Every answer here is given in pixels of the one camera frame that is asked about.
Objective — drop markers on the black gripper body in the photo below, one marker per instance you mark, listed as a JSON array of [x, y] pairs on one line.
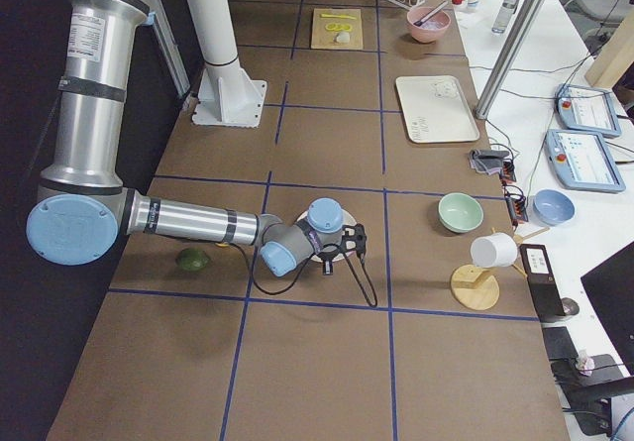
[[328, 257]]

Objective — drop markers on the beige round plate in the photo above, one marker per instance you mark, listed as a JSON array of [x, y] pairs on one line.
[[347, 220]]

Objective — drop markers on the white steamed bun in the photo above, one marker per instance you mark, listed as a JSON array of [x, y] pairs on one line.
[[343, 38]]

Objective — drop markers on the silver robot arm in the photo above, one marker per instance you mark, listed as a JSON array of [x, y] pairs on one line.
[[83, 205]]

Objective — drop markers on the white bear serving tray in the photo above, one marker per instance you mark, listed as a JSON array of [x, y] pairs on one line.
[[435, 110]]

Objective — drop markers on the mint green bowl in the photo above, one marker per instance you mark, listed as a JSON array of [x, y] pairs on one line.
[[459, 212]]

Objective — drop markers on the wooden mug stand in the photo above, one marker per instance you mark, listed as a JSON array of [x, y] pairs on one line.
[[477, 288]]

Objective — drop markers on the green lime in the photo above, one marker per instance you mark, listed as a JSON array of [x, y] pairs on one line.
[[192, 260]]

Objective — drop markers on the white hanging mug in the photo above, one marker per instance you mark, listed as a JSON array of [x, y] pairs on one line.
[[494, 251]]

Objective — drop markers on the grey folded cloth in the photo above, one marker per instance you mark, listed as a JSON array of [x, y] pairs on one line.
[[488, 161]]

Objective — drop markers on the black box device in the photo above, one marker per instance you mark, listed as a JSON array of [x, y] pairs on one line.
[[541, 281]]

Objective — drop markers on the blue bowl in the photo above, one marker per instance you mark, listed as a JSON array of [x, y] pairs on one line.
[[553, 207]]

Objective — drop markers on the bamboo cutting board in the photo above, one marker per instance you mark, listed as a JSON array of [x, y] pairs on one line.
[[322, 39]]

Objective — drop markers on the pink bowl with ice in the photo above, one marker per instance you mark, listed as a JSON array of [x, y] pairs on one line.
[[430, 31]]

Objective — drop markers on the yellow plastic knife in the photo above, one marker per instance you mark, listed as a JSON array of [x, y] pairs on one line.
[[338, 16]]

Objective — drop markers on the near blue teach pendant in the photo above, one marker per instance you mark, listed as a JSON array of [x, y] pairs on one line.
[[582, 161]]

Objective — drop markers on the blue teach pendant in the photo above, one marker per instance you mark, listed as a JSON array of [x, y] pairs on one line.
[[587, 109], [582, 161]]

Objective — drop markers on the black monitor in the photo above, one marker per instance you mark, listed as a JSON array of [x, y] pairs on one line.
[[610, 290]]

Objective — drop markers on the far blue teach pendant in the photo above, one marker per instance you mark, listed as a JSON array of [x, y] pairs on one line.
[[587, 109]]

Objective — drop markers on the clear water bottle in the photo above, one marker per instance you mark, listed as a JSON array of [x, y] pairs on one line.
[[503, 17]]

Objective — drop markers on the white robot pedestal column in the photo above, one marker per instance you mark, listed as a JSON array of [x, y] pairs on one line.
[[227, 96]]

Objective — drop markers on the aluminium frame post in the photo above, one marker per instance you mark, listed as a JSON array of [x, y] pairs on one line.
[[518, 32]]

